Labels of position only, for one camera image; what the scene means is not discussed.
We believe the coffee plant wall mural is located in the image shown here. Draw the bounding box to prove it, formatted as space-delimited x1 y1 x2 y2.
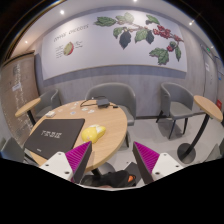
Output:
41 10 187 80

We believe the small round right side table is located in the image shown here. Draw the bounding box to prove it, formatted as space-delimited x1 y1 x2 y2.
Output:
177 95 223 164

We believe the small white box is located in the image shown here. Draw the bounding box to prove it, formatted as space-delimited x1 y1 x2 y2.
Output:
46 111 56 118

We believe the grey right armchair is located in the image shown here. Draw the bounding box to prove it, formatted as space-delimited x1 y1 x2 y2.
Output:
157 82 194 135

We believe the black cable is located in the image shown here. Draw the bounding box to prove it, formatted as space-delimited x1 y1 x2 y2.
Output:
79 96 119 109

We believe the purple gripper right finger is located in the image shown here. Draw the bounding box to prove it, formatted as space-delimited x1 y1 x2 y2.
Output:
132 141 184 185

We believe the black power adapter box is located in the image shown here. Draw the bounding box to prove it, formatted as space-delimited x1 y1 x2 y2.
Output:
97 98 110 108

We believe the small round left side table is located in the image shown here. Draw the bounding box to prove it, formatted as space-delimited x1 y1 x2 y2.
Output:
15 97 41 125

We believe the grey middle armchair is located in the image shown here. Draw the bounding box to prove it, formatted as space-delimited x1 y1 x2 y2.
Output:
85 82 136 126

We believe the grey armchair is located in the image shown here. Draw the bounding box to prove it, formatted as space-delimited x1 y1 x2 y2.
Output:
35 89 61 119
157 82 194 135
85 82 136 126

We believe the small round table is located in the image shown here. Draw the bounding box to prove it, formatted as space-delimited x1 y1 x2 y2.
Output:
15 97 41 125
177 95 223 164

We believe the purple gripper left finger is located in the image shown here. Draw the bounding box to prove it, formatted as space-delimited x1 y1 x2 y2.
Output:
39 140 93 185

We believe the grey left armchair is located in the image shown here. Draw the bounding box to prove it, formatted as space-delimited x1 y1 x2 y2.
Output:
35 89 61 119

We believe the grey chair bottom left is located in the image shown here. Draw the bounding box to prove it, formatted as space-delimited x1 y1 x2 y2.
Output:
0 138 25 162

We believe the black mouse pad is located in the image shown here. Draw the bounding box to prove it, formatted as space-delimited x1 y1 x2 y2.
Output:
25 119 85 159

